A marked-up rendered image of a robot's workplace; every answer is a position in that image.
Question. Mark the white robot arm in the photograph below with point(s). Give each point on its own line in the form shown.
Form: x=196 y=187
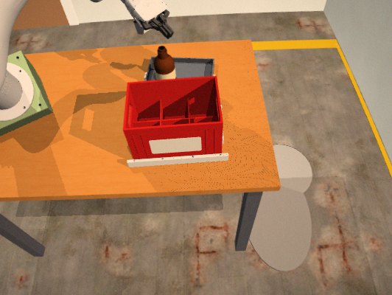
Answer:
x=15 y=93

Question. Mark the red crate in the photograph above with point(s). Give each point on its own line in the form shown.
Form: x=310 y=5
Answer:
x=177 y=127

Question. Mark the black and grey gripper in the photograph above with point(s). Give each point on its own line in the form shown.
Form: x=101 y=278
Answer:
x=143 y=10

